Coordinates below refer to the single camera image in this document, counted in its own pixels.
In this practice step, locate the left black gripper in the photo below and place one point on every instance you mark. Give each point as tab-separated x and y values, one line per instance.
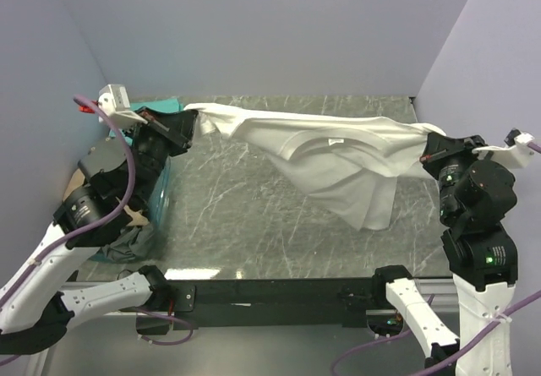
177	127

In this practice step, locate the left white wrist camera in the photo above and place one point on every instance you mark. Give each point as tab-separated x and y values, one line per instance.
114	102

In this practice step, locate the beige t shirt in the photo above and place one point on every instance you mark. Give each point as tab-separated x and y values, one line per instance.
78	189

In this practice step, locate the grey t shirt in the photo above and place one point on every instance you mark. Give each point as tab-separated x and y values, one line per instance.
133	244

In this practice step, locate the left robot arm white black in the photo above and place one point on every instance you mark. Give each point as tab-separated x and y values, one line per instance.
119	177

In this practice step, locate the clear blue plastic bin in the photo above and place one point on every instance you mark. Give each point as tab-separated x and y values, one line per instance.
158	204

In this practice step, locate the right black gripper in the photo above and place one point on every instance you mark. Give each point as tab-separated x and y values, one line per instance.
438	145

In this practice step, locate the white printed t shirt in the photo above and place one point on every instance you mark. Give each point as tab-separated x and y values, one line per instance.
347	165

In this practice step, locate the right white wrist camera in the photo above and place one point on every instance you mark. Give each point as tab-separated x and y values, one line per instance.
518	152

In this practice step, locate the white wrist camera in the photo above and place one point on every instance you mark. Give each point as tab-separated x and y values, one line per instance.
518	152
114	102

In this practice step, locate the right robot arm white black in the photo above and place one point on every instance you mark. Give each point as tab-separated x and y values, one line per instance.
475	195

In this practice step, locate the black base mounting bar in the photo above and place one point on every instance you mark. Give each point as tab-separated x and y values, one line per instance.
348	302

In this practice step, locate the folded teal t shirt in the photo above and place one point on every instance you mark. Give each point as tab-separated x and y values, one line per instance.
162	105

